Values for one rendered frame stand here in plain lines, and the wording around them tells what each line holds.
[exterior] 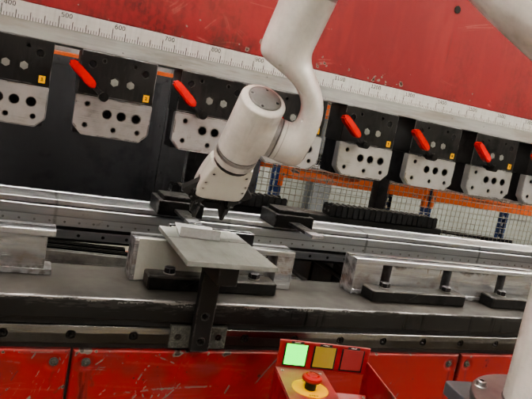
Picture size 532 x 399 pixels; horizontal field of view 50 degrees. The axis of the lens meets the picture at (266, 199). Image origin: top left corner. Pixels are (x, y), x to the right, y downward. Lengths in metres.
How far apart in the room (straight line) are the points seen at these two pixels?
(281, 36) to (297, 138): 0.18
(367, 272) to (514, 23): 0.90
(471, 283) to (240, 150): 0.92
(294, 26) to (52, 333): 0.72
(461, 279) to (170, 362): 0.86
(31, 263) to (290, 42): 0.69
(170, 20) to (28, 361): 0.72
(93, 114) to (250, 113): 0.36
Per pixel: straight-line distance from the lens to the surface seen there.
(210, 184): 1.12
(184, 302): 1.21
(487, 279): 1.77
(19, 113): 1.19
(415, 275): 1.60
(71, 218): 1.50
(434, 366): 1.59
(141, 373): 1.25
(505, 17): 0.76
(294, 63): 0.98
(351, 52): 1.38
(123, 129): 1.21
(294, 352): 1.22
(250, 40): 1.28
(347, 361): 1.26
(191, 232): 1.21
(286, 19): 0.97
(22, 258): 1.27
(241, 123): 1.00
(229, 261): 1.08
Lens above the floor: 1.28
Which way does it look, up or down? 8 degrees down
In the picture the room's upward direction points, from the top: 11 degrees clockwise
